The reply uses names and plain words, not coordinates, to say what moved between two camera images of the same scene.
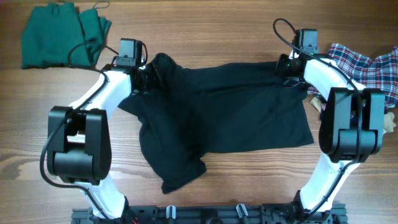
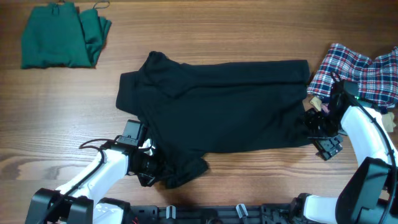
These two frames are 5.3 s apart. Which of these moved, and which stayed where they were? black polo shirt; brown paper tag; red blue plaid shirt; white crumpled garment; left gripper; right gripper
Moved: right gripper; left gripper
Stayed: black polo shirt; brown paper tag; white crumpled garment; red blue plaid shirt
